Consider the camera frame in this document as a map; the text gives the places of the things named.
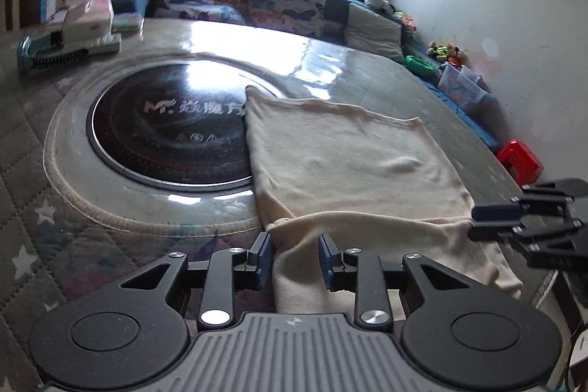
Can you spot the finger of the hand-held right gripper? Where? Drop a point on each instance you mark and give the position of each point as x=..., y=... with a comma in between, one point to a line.
x=491, y=231
x=498, y=212

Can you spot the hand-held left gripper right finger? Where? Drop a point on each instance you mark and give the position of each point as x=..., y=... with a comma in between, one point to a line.
x=327, y=261

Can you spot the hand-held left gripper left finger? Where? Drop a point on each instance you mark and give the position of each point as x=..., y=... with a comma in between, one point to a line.
x=264, y=259

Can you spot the cream sweatshirt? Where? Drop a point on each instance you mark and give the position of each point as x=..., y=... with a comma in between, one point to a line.
x=344, y=162

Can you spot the red plastic stool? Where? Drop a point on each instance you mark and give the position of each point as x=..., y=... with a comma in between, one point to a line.
x=521, y=160

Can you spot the blue sofa blanket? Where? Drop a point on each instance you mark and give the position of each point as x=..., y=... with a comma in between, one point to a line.
x=473, y=125

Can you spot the clear plastic storage box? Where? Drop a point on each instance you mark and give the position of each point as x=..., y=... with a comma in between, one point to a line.
x=461, y=89

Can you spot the round black induction cooktop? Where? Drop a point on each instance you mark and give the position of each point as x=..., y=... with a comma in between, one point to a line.
x=151, y=144

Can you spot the green bowl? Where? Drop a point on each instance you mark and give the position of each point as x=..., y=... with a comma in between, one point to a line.
x=419, y=63

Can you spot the brown bear plush toys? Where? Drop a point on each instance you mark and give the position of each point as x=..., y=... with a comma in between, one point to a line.
x=445, y=52

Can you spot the colourful plush toy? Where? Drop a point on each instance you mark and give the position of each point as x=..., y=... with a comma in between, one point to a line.
x=405, y=21

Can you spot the grey pillow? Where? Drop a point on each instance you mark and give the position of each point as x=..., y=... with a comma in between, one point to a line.
x=374, y=31

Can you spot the panda plush toy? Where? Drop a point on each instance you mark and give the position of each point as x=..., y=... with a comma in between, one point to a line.
x=377, y=0

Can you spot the square butterfly print pillow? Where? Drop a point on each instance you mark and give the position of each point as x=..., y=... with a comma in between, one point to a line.
x=285, y=4

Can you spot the white power strip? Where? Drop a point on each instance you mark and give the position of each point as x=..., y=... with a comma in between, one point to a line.
x=103, y=45

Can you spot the clear plastic container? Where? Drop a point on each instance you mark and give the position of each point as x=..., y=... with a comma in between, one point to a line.
x=127, y=23

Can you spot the white and pink tissue box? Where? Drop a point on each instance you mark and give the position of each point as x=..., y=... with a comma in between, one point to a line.
x=89, y=17

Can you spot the blue smartwatch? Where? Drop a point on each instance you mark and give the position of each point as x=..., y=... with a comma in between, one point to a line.
x=41, y=56

